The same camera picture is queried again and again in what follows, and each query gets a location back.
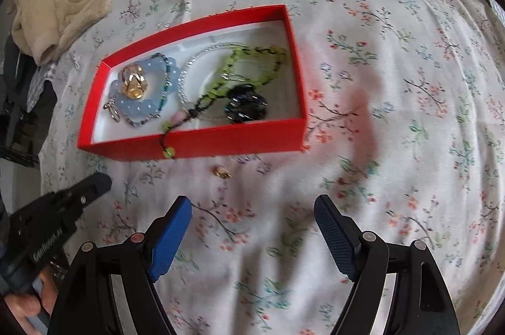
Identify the person's left hand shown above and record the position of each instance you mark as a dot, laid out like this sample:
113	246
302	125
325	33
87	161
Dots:
23	309

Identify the red jewelry box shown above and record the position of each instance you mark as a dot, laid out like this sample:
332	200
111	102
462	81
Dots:
244	140

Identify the floral bedsheet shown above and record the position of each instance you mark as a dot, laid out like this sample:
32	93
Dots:
374	82

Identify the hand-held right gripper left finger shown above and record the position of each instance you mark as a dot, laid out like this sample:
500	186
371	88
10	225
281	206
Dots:
167	240

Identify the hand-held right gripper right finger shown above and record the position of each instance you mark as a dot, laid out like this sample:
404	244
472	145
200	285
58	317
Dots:
337	236

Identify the dark chair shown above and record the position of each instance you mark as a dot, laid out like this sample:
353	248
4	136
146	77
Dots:
19	102

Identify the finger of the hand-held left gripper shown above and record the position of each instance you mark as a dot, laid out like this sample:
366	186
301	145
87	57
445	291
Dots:
85	191

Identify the checked cloth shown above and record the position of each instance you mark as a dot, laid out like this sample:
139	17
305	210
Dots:
43	82

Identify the small gold earring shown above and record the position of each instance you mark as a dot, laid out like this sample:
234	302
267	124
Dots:
221	172

